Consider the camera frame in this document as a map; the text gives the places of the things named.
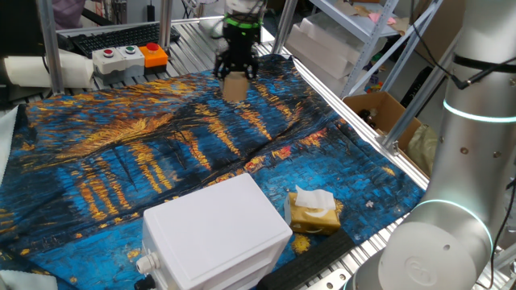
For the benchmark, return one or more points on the white foam block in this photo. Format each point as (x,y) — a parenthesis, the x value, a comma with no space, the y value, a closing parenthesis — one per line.
(342,40)
(314,56)

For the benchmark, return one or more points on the dark bottle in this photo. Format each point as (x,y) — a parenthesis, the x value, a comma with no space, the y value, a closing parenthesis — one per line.
(367,117)

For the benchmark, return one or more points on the gold tissue pack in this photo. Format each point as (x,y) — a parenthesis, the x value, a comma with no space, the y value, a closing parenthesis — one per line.
(312,219)

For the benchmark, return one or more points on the aluminium frame post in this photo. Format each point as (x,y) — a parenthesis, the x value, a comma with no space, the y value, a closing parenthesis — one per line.
(403,121)
(284,28)
(50,48)
(166,24)

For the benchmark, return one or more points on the grey two-button box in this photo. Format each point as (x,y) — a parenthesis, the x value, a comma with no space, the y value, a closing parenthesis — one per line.
(117,64)

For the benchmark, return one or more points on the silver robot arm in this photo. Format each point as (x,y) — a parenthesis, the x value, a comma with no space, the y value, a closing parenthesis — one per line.
(463,181)

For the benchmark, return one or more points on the brown cardboard carton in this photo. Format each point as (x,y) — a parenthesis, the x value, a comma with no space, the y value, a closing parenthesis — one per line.
(427,44)

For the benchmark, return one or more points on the white metal shelf rack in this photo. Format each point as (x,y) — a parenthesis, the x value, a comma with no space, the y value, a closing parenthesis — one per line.
(354,24)

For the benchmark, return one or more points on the aluminium frame rail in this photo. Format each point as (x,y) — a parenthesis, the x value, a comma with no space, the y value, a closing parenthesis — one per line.
(363,127)

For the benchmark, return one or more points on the black keyboard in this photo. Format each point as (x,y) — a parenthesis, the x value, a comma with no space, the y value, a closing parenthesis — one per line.
(121,38)

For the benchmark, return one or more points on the pink paper sheet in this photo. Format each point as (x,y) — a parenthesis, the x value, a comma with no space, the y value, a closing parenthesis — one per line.
(377,17)

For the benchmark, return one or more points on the white paper roll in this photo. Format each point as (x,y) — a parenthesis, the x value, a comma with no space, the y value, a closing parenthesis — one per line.
(76,70)

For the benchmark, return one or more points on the colourful toy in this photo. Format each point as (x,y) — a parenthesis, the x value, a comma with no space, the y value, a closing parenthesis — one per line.
(374,86)

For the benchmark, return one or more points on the black foam strip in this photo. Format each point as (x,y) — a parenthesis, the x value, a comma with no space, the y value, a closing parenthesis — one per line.
(306,258)

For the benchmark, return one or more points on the black computer monitor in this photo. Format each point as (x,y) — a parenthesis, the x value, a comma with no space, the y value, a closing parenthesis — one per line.
(20,28)

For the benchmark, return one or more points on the pale yellow plastic bag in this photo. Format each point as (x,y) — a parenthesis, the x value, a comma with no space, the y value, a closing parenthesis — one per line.
(421,149)

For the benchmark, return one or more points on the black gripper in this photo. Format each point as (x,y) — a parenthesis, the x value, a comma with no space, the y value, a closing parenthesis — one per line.
(240,44)

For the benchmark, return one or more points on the purple garment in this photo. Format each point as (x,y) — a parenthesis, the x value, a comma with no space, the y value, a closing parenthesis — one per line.
(68,14)

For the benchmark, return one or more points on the open cardboard box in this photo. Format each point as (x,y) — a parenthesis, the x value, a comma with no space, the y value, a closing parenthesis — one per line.
(387,108)

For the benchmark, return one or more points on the white plastic drawer box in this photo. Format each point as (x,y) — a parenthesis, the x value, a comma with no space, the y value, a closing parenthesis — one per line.
(213,229)

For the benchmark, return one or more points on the blue starry painting tablecloth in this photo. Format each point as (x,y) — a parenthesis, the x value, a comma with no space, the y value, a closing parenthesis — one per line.
(141,141)

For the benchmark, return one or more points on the orange emergency stop box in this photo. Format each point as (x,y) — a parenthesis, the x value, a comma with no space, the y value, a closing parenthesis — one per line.
(153,58)

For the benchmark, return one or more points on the small wooden block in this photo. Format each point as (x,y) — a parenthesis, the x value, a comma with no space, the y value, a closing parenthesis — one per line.
(235,88)

